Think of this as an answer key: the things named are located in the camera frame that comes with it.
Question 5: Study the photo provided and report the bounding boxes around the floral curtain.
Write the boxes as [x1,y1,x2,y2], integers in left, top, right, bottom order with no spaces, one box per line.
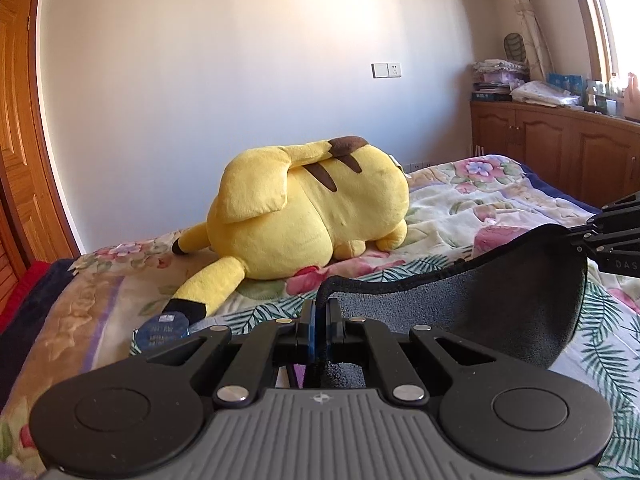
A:
[497,0,557,83]

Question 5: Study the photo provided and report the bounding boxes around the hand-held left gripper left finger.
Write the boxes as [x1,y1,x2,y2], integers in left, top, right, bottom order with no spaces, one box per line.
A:
[132,302,317,408]

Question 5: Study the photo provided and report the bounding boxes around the dark blue blanket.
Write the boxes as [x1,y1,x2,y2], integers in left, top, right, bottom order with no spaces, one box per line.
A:
[0,258,77,406]

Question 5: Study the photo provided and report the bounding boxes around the yellow plush toy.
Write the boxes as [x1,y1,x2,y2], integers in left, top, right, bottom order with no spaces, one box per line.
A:
[171,135,411,319]

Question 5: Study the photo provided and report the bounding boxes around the green hand fan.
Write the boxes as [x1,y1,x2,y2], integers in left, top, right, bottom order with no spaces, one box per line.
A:
[502,32,529,64]

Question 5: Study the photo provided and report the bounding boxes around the stack of folded cloths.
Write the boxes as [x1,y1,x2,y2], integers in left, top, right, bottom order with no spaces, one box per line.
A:
[473,59,531,86]

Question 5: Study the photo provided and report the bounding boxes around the floral bed blanket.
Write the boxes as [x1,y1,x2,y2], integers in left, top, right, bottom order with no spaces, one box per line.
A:
[0,155,640,480]

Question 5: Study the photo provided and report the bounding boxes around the round blue-labelled lid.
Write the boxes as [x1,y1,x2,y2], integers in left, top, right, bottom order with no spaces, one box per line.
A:
[131,312,194,356]

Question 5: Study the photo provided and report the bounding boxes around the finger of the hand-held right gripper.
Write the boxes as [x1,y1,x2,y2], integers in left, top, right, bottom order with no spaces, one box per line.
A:
[570,234,640,259]
[567,191,640,237]

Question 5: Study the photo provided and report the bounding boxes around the red cloth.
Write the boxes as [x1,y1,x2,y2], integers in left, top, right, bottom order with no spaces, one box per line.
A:
[0,262,49,333]

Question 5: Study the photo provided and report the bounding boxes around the stack of dark books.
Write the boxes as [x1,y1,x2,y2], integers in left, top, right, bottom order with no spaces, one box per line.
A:
[471,83,516,102]

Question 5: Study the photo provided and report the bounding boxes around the window frame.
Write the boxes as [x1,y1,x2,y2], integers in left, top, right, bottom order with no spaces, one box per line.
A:
[565,0,640,122]

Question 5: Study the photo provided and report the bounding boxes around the blue bed sheet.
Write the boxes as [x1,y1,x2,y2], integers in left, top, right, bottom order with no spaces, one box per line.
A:
[517,161,602,212]

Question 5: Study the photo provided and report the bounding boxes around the wooden cabinet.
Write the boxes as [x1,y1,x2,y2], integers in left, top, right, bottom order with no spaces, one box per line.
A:
[470,100,640,211]

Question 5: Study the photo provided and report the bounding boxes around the white plastic bag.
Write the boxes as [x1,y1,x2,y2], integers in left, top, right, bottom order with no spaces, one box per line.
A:
[511,80,584,109]

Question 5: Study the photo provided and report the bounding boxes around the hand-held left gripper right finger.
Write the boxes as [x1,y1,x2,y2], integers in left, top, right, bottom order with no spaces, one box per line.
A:
[319,297,501,405]

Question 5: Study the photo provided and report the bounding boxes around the blue boxes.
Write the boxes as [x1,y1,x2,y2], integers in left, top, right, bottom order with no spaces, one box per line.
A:
[546,72,586,96]

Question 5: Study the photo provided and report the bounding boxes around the dark grey towel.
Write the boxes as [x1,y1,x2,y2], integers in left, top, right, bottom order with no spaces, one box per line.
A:
[302,223,589,391]

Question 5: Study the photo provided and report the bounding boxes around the wooden door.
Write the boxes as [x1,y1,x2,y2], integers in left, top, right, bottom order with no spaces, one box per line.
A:
[0,0,83,281]

